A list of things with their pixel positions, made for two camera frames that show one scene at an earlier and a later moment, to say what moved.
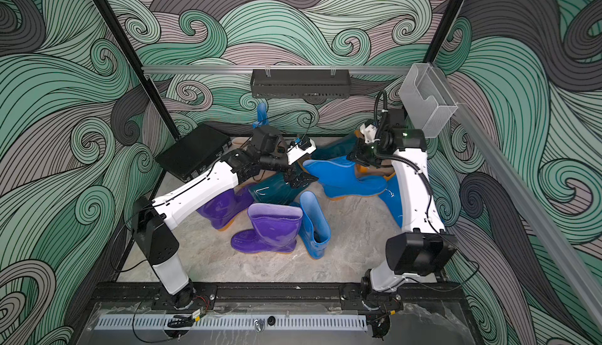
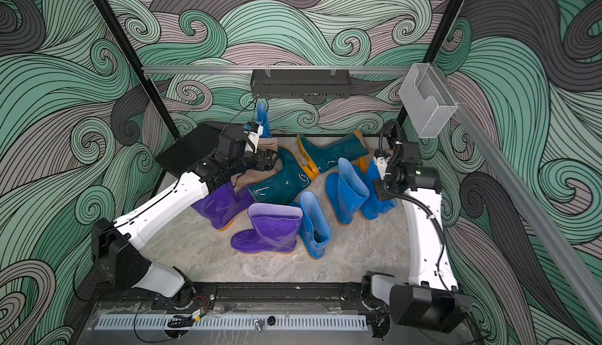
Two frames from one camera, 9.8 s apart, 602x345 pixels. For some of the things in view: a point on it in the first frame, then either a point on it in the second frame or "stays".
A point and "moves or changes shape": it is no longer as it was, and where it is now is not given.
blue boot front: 314,230 stays
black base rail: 151,295 stays
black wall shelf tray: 301,83 stays
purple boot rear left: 223,211 stays
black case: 194,151 stays
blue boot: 338,178 moves or changes shape
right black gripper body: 368,154 → 383,187
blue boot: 392,198 moves or changes shape
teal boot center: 277,191 stays
